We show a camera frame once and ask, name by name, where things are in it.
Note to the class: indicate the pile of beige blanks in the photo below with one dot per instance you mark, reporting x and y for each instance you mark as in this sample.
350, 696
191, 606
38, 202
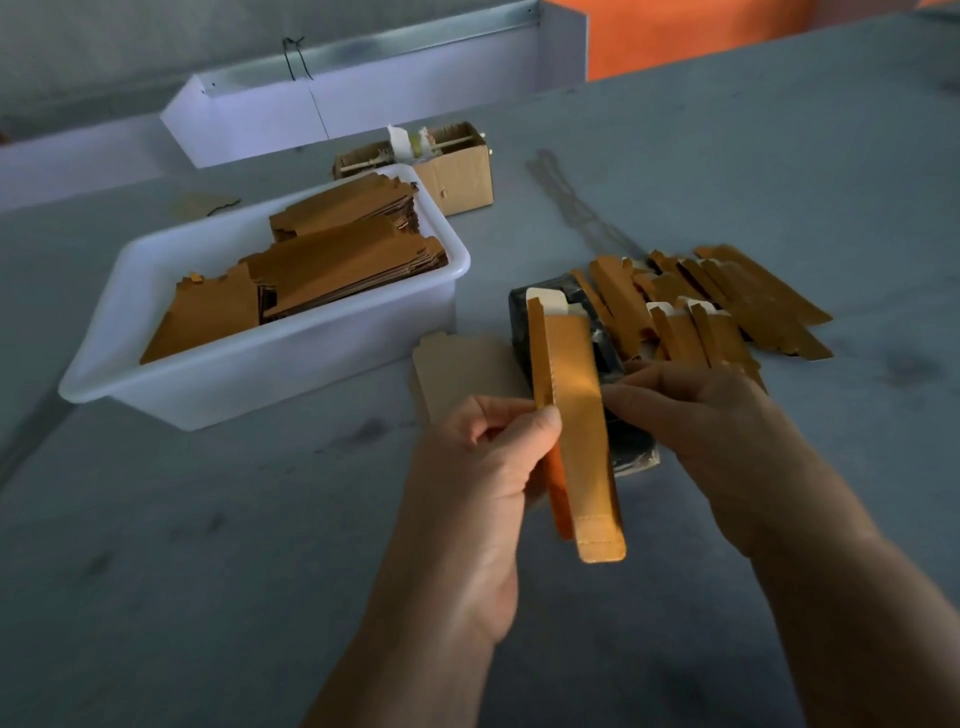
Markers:
458, 375

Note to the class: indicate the white plastic bin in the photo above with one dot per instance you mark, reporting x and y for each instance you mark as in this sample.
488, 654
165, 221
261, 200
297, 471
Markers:
255, 383

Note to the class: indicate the pile of gold boxes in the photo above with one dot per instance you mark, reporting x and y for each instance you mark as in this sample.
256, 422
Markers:
735, 300

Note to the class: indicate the small cardboard box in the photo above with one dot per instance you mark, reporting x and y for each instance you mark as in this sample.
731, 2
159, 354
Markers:
465, 177

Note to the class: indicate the carton blank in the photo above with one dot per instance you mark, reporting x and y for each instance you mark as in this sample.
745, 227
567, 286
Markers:
585, 435

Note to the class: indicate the gold cartons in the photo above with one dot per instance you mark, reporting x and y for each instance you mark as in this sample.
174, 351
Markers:
345, 255

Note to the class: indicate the person's right hand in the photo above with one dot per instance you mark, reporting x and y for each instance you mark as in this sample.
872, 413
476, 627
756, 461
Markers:
735, 450

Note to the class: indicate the person's left hand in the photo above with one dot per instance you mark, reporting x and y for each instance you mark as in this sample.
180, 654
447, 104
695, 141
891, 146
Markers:
465, 518

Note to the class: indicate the black tape dispenser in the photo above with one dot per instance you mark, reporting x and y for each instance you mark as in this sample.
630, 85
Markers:
630, 443

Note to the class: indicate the person's right forearm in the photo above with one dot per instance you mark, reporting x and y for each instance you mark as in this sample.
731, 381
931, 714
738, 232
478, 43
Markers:
863, 630

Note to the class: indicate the long white tray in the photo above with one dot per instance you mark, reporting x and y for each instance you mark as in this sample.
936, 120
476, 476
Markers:
450, 75
83, 162

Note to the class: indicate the orange tray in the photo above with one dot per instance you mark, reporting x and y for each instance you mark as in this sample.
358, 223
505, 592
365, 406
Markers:
705, 33

